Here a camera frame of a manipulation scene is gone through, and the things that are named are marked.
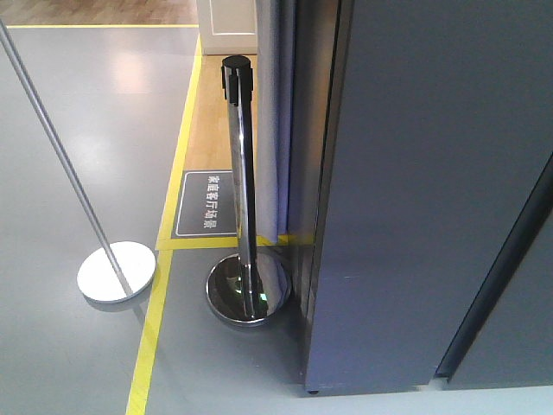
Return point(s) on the dark grey closed fridge door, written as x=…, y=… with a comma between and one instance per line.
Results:
x=505, y=339

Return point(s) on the dark floor sign mat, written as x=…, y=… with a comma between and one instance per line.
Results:
x=205, y=206

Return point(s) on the silver stanchion pole with base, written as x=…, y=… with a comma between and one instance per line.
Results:
x=115, y=272

